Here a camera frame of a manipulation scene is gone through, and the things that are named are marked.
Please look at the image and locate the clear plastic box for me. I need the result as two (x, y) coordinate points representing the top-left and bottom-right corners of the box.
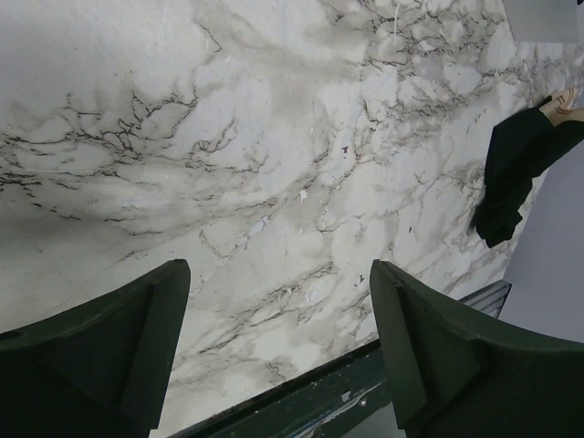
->
(503, 0), (583, 43)

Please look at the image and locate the aluminium frame rail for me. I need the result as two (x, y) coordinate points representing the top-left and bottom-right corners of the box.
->
(460, 280), (512, 318)

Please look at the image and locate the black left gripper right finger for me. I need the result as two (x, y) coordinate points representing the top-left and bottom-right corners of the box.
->
(370, 260), (583, 437)

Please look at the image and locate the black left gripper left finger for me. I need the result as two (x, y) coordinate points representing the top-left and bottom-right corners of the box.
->
(1, 259), (191, 437)

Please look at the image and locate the black garment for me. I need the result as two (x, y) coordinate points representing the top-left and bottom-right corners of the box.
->
(473, 108), (583, 248)

